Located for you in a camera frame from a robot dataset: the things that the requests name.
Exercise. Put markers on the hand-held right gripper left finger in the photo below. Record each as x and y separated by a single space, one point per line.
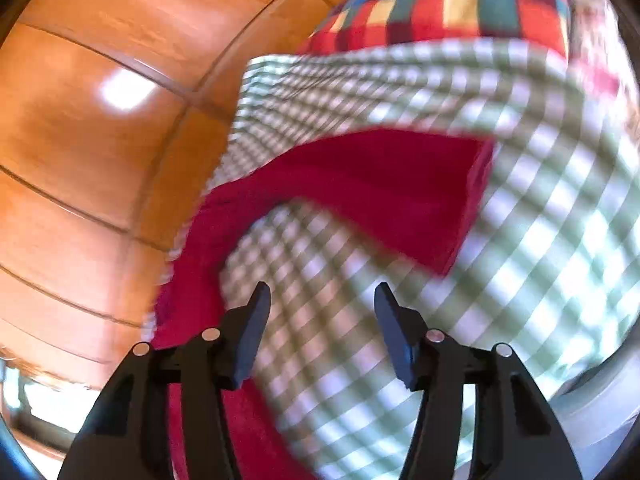
252 340

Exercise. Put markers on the floral patterned cloth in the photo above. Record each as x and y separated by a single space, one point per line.
595 35

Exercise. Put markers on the red cloth garment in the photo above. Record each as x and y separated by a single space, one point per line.
380 195

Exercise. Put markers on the bright window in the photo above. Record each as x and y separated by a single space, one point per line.
50 405

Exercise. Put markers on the green white checkered bed sheet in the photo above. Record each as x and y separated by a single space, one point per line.
525 260

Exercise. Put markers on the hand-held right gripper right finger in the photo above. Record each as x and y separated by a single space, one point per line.
395 335

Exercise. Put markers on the multicolour checkered blanket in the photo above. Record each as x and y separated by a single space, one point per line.
440 5

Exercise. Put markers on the wooden wardrobe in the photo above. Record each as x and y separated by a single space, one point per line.
100 160

